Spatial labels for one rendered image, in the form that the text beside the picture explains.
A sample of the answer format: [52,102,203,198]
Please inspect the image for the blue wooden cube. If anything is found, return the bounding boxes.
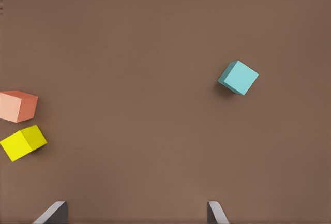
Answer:
[217,60,260,96]

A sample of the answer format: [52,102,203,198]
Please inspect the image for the red wooden cube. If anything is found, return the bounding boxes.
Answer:
[0,90,39,123]

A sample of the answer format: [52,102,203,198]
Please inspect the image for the yellow wooden cube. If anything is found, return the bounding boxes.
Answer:
[0,124,48,162]

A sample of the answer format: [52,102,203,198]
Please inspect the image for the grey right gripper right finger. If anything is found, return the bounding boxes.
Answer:
[207,201,230,224]

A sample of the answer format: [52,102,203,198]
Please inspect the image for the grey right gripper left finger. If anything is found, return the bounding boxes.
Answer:
[32,201,69,224]

